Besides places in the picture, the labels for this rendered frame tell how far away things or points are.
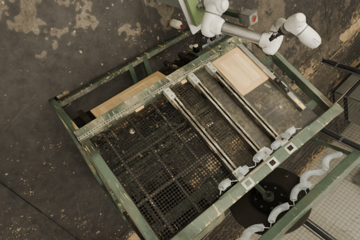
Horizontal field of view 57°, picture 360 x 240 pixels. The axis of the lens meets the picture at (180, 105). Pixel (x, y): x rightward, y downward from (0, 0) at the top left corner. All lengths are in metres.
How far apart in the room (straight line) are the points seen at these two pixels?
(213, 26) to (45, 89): 1.84
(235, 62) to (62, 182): 2.49
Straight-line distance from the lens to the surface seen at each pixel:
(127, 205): 2.81
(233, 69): 3.49
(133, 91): 3.70
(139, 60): 3.82
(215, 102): 3.18
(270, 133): 3.18
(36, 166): 4.11
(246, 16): 3.67
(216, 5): 3.16
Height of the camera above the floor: 3.35
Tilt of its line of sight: 46 degrees down
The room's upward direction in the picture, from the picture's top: 124 degrees clockwise
